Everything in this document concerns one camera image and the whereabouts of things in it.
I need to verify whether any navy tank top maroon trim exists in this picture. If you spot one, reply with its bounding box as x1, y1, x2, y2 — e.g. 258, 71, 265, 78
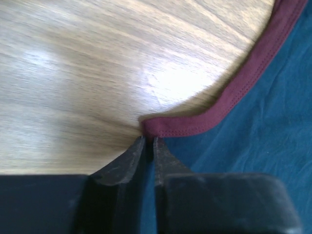
142, 0, 312, 234

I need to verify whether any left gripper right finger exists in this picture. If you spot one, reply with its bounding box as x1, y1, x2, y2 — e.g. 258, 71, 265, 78
153, 138, 302, 234

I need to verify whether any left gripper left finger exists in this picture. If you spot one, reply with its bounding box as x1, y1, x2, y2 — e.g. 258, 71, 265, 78
73, 136, 146, 234

